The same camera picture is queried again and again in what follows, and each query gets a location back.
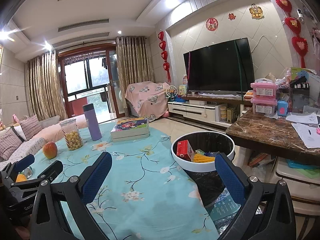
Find beige patterned curtain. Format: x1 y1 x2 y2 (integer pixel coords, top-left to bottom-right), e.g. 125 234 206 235
115 36 155 117
26 50 68 122

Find silver foil mat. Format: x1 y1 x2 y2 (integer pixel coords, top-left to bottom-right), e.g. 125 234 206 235
204 187 265 240

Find white rimmed trash bin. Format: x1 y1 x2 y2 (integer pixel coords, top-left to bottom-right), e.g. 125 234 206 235
171 131 236 207

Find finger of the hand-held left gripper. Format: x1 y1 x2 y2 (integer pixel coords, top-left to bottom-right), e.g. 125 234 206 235
10 160 64 193
1 154 35 178

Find clear jar of snacks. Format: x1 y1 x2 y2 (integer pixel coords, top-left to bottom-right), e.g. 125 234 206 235
59 118 84 151

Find loose white papers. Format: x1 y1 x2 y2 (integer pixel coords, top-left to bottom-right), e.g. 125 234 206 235
285 112 320 149

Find clear acrylic organiser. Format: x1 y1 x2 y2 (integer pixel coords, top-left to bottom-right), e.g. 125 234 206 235
277 80 320 113

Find white television cabinet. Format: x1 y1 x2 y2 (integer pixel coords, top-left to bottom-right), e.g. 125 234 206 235
167 94 253 128

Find wooden framed glass doors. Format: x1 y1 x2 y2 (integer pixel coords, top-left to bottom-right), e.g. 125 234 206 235
57 44 125 120

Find striped pink pillow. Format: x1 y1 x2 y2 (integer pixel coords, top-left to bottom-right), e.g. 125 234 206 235
19 114 43 140
0 129 23 162

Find red yellow apple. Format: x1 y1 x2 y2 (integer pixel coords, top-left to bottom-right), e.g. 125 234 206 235
42 141 58 160

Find brown marble table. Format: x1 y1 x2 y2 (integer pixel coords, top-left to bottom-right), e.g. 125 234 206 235
226 107 320 160

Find red drink carton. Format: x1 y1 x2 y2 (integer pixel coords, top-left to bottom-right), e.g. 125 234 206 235
176 140 195 162

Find pink covered sofa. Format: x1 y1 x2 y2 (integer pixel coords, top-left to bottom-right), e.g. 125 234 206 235
0 115 87 165

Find purple thermos bottle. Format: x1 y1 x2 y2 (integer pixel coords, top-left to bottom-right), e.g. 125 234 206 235
82 103 102 141

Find pink lidded storage box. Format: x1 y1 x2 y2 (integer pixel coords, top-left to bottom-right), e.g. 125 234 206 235
251 97 278 115
251 79 278 100

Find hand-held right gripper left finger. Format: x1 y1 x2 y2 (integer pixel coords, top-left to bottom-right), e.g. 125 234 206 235
30 151 113 240

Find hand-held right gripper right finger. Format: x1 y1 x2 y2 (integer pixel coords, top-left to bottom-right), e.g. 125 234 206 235
214 152 297 240

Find colourful cardboard box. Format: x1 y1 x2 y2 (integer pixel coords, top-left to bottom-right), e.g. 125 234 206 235
290 67 318 90

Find yellow figure wall decoration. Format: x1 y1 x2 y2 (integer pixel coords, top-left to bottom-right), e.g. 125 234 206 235
249 4 264 19

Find round red wall decoration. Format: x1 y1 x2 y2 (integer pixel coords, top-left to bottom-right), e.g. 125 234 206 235
206 18 219 31

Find ferris wheel toy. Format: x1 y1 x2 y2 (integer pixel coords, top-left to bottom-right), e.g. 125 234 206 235
165 85 178 100

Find stack of colourful books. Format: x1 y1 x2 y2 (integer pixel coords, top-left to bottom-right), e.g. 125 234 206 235
110 116 150 142

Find red heart decoration string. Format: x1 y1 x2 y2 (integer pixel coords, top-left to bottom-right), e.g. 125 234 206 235
266 0 309 68
157 31 172 83

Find teal floral tablecloth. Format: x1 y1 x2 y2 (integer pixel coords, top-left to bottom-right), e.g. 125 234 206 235
0 124 220 240

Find pink printed cover cloth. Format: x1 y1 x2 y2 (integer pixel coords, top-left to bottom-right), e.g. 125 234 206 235
124 81 172 120

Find colourful toy box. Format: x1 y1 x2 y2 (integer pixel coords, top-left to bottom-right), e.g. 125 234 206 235
179 75 188 95

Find black flat television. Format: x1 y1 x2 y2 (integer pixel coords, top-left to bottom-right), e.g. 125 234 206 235
183 37 255 93

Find small blue case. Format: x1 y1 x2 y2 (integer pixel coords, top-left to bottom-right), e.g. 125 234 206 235
277 100 288 117

